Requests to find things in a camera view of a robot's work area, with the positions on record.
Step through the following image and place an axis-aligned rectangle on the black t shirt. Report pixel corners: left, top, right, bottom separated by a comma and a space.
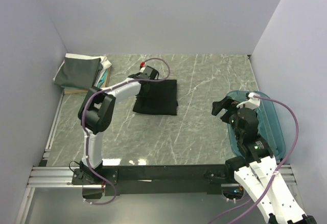
133, 79, 178, 116

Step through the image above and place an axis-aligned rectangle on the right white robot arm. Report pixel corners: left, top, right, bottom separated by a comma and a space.
212, 92, 316, 223

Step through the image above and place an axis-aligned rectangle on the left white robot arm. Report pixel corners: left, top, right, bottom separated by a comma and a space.
78, 66, 159, 184

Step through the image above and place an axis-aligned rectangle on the teal plastic bin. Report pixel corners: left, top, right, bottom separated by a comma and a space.
227, 91, 286, 161

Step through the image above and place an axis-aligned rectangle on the teal folded shirt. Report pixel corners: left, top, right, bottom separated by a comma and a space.
97, 70, 108, 87

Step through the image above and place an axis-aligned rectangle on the white folded shirt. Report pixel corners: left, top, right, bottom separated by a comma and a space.
53, 53, 112, 87

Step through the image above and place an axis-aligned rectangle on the dark green folded shirt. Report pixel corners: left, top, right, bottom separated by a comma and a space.
54, 57, 102, 89

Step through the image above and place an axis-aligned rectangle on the black base beam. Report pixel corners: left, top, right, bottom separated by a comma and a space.
72, 164, 243, 198

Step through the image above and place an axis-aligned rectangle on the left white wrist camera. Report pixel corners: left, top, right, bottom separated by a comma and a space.
139, 61, 146, 72

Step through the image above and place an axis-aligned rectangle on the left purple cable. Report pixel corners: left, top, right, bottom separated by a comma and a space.
81, 58, 171, 206

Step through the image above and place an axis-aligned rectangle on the aluminium rail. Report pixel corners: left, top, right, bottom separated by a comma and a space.
27, 165, 297, 188

